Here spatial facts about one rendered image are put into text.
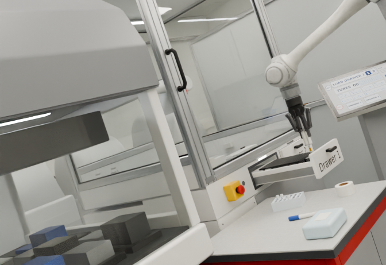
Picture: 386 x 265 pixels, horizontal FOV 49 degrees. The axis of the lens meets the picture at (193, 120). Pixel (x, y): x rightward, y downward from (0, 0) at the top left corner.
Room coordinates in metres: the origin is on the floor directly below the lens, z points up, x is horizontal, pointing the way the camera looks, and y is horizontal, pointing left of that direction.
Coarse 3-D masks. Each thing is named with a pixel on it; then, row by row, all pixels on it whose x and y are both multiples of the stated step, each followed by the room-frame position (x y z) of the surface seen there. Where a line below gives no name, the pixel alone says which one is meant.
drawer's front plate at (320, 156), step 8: (328, 144) 1.93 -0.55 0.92; (336, 144) 1.99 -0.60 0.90; (312, 152) 1.82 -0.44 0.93; (320, 152) 1.85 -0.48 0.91; (328, 152) 1.91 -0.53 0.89; (336, 152) 1.97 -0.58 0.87; (312, 160) 1.79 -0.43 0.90; (320, 160) 1.83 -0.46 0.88; (336, 160) 1.95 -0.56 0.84; (328, 168) 1.87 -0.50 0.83; (320, 176) 1.79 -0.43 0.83
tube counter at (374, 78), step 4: (372, 76) 2.67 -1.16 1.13; (376, 76) 2.66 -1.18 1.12; (380, 76) 2.65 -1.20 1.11; (360, 80) 2.67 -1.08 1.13; (364, 80) 2.67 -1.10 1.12; (368, 80) 2.66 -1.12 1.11; (372, 80) 2.65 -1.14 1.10; (376, 80) 2.64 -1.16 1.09; (352, 84) 2.68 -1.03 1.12; (356, 84) 2.67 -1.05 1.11; (360, 84) 2.66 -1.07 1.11; (364, 84) 2.65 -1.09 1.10
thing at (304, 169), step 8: (272, 160) 2.21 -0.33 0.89; (280, 168) 1.92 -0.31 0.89; (288, 168) 1.90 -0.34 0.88; (296, 168) 1.87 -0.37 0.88; (304, 168) 1.84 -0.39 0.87; (312, 168) 1.82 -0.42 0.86; (256, 176) 2.01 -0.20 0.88; (264, 176) 1.98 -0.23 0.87; (272, 176) 1.95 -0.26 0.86; (280, 176) 1.93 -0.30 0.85; (288, 176) 1.90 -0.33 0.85; (296, 176) 1.88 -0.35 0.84; (304, 176) 1.85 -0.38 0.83; (256, 184) 2.02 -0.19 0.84
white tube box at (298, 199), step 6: (300, 192) 1.77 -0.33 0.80; (276, 198) 1.81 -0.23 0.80; (282, 198) 1.78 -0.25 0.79; (294, 198) 1.70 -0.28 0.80; (300, 198) 1.69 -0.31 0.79; (276, 204) 1.73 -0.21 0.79; (282, 204) 1.72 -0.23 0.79; (288, 204) 1.71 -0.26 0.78; (294, 204) 1.70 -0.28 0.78; (300, 204) 1.69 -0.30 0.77; (276, 210) 1.73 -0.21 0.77
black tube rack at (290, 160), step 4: (308, 152) 2.05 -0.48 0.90; (288, 156) 2.12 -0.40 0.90; (292, 156) 2.08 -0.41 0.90; (296, 156) 2.04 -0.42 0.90; (300, 156) 2.00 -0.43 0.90; (276, 160) 2.12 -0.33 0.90; (280, 160) 2.09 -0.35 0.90; (284, 160) 2.04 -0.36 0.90; (288, 160) 2.00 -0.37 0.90; (292, 160) 1.97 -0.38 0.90; (296, 160) 1.94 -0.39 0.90; (304, 160) 1.97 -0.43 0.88; (308, 160) 1.99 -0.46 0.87; (268, 164) 2.08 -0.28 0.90; (272, 164) 2.04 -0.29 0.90; (276, 164) 2.00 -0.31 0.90; (280, 164) 1.97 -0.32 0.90; (284, 164) 1.95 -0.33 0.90; (288, 164) 2.03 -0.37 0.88; (292, 164) 2.03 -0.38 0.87; (260, 168) 2.05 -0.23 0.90; (264, 168) 2.02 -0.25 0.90; (272, 168) 2.09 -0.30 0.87
